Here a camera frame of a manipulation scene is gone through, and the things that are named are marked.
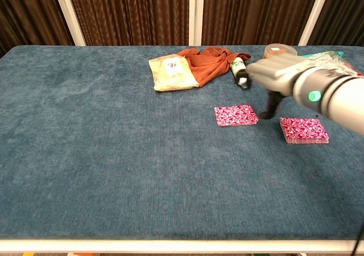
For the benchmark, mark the yellow snack packet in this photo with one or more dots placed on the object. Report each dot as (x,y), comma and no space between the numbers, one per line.
(172,74)

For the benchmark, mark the round clear jar brown contents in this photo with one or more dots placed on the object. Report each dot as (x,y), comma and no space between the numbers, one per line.
(280,50)

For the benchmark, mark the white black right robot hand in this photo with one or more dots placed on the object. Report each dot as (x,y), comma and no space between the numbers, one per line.
(276,74)

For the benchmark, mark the pink patterned block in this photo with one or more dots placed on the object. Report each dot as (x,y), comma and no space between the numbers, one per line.
(236,115)

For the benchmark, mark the teal white snack bag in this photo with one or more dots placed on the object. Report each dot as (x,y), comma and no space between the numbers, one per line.
(327,57)

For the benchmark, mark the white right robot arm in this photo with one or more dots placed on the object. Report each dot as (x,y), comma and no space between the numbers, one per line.
(335,99)

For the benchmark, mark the white frame post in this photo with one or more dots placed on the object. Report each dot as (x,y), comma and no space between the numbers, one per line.
(69,17)
(314,17)
(196,14)

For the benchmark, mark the red white patterned block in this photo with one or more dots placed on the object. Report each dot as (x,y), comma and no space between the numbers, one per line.
(304,129)

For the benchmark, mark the small white green-label bottle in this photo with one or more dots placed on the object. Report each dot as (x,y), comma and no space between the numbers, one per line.
(237,66)

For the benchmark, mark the crumpled orange cloth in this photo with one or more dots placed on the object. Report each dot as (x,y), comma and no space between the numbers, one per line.
(210,65)

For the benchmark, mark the blue fabric table mat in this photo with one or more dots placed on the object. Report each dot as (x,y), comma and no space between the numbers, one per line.
(128,159)

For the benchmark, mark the brown pleated curtain panel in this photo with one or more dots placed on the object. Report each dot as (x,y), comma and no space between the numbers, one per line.
(28,14)
(344,14)
(128,14)
(256,14)

